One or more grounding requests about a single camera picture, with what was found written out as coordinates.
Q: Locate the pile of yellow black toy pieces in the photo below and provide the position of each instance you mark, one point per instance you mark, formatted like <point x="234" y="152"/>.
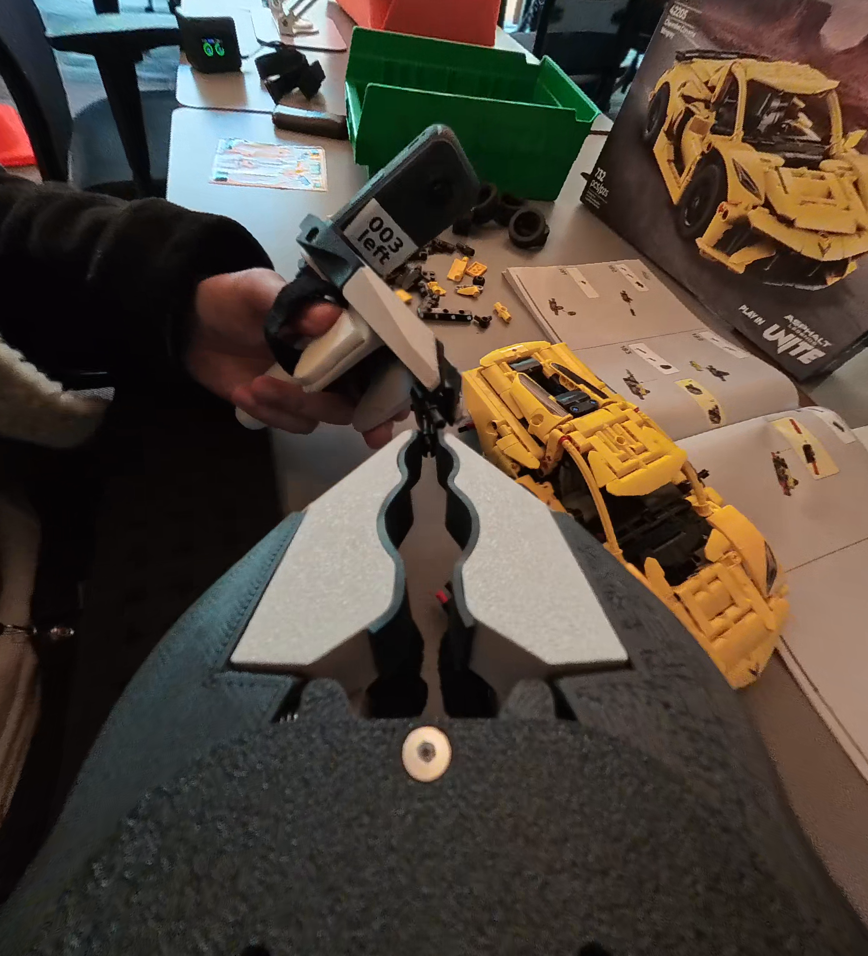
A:
<point x="449" y="287"/>

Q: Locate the small flat black device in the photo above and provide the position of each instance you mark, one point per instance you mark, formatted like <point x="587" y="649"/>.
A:
<point x="307" y="121"/>

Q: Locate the black device green lights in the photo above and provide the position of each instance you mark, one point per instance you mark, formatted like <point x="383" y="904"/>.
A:
<point x="210" y="45"/>

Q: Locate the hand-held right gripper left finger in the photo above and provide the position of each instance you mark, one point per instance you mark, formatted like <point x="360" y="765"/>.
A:
<point x="314" y="582"/>

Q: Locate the orange box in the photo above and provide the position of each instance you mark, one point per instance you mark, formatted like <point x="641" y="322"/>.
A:
<point x="419" y="19"/>

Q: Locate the open instruction booklet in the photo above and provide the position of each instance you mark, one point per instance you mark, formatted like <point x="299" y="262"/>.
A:
<point x="628" y="314"/>

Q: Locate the person's left hand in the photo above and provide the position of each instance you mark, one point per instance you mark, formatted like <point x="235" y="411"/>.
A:
<point x="232" y="336"/>

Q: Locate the black printed toy box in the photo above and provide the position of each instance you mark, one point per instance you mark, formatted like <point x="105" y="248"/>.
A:
<point x="762" y="187"/>

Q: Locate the green plastic bin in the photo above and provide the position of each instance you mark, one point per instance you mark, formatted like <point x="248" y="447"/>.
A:
<point x="471" y="112"/>

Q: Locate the black toy connector piece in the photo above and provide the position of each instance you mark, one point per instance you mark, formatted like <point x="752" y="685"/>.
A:
<point x="428" y="418"/>

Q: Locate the colourful sticker sheet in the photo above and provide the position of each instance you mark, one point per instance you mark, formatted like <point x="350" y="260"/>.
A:
<point x="269" y="164"/>

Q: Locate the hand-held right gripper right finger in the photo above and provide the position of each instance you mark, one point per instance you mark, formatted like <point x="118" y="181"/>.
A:
<point x="538" y="590"/>

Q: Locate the person's black trouser leg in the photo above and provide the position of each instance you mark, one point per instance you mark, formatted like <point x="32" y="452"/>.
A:
<point x="180" y="560"/>

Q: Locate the person's left forearm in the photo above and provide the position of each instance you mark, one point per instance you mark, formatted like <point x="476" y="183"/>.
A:
<point x="105" y="261"/>

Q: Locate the dark office chair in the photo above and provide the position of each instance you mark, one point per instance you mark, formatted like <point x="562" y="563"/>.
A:
<point x="105" y="45"/>

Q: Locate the yellow toy brick car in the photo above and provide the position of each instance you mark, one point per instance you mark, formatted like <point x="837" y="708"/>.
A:
<point x="613" y="478"/>

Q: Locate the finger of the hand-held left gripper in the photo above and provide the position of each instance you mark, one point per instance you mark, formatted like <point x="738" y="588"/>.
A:
<point x="396" y="321"/>

